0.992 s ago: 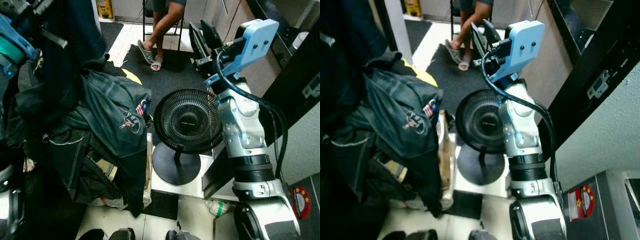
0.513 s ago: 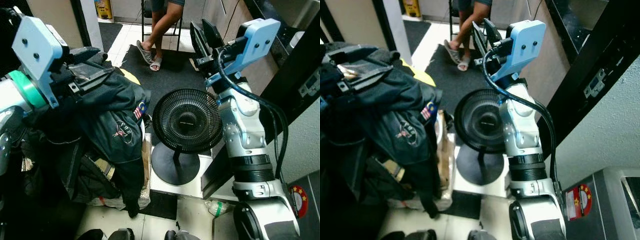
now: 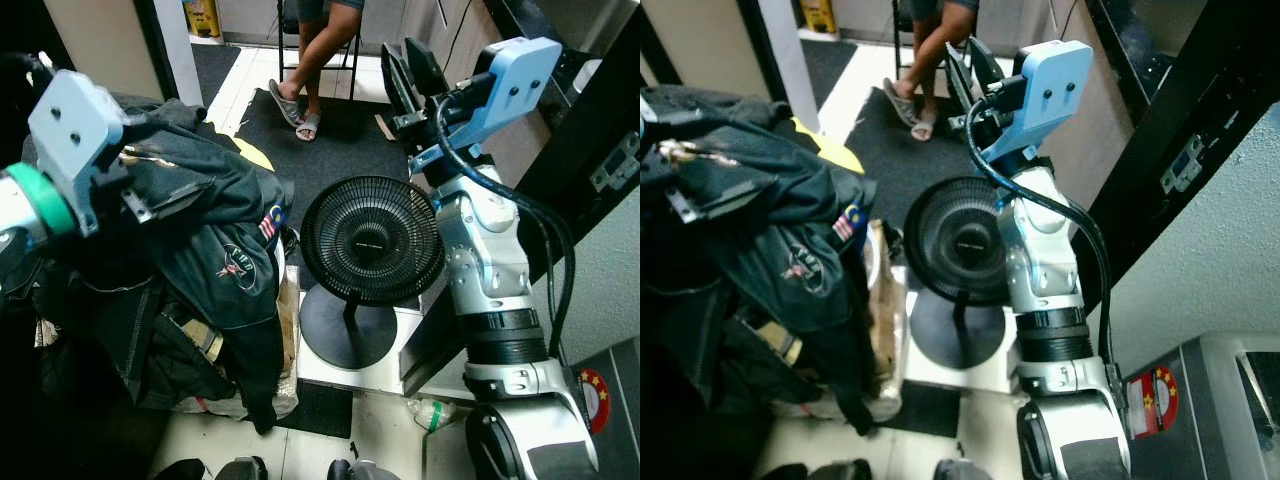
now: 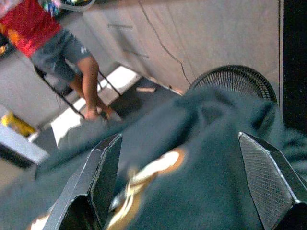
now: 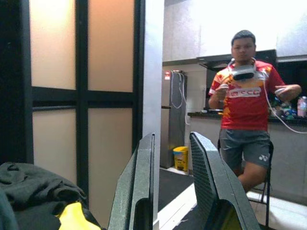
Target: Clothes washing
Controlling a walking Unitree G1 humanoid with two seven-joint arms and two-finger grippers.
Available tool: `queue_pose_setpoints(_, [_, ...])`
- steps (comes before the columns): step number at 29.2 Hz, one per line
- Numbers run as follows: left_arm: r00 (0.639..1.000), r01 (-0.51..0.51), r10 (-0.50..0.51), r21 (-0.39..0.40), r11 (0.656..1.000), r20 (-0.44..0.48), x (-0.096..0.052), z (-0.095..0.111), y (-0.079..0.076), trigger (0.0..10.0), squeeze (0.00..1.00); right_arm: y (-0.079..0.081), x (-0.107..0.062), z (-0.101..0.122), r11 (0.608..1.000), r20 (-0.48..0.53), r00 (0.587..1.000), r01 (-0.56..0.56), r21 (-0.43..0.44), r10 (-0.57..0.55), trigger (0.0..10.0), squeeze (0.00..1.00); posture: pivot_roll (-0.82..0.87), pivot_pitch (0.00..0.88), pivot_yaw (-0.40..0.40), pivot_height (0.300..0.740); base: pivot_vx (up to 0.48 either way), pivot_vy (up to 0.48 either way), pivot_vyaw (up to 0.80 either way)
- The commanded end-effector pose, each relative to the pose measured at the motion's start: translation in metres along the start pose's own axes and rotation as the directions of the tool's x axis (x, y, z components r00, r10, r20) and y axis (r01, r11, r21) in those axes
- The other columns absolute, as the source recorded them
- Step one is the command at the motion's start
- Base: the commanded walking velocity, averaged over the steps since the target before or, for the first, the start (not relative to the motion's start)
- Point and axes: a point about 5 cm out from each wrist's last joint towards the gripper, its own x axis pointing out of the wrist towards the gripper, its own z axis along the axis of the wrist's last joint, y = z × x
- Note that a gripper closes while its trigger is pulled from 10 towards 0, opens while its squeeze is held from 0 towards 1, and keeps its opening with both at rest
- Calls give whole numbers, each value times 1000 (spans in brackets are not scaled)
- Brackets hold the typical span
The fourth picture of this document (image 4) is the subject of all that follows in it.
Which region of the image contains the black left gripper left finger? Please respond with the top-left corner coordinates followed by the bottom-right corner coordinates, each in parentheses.
top-left (44, 133), bottom-right (123, 230)

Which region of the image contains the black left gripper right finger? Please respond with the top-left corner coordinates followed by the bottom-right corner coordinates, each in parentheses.
top-left (237, 131), bottom-right (307, 230)

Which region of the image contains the dark printed T-shirt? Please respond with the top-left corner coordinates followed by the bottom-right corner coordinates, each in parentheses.
top-left (0, 86), bottom-right (307, 230)

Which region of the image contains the grey low furniture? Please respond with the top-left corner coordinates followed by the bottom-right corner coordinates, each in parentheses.
top-left (0, 124), bottom-right (50, 168)

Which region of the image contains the black folding chair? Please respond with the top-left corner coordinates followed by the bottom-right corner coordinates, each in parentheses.
top-left (35, 64), bottom-right (123, 120)

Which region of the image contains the yellow box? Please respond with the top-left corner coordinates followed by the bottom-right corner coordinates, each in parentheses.
top-left (1, 112), bottom-right (36, 138)

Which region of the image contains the black round fan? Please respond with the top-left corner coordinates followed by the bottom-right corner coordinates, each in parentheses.
top-left (189, 64), bottom-right (279, 106)

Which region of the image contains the black door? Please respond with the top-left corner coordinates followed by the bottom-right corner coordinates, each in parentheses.
top-left (283, 0), bottom-right (307, 127)

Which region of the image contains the person in red shirt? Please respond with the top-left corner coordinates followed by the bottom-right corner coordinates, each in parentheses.
top-left (0, 0), bottom-right (123, 122)

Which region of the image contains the round white rimmed bowl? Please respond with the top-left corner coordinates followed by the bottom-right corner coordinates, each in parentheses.
top-left (59, 0), bottom-right (96, 12)

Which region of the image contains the thin black wall cable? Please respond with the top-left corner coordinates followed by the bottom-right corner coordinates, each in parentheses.
top-left (138, 0), bottom-right (192, 87)

